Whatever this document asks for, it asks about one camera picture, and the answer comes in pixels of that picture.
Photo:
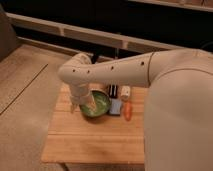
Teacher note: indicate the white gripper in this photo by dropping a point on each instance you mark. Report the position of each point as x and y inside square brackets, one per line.
[80, 95]

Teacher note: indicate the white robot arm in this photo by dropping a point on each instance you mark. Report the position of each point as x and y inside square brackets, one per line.
[178, 114]

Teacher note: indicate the green ceramic bowl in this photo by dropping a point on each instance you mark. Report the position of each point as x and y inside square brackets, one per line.
[103, 104]

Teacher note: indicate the wooden table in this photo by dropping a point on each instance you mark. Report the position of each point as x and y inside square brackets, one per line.
[73, 138]

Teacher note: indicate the blue sponge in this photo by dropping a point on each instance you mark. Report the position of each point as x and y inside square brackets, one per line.
[115, 108]

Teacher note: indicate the orange carrot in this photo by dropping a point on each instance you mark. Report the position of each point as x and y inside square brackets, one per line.
[127, 111]

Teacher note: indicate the white bottle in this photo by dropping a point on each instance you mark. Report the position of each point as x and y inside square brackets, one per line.
[125, 93]

